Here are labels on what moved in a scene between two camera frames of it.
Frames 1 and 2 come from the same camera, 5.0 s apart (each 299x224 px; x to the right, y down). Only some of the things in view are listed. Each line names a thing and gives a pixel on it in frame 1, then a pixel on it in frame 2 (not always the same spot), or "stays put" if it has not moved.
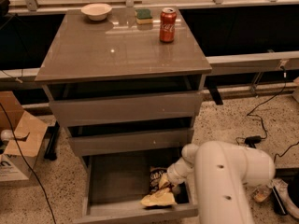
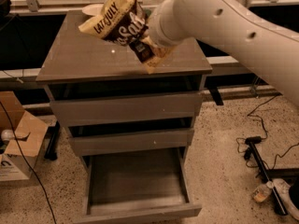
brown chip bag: x=159 y=196 to x=122 y=20
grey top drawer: x=78 y=112 stays put
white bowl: x=96 y=11 stays put
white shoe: x=281 y=188 stays put
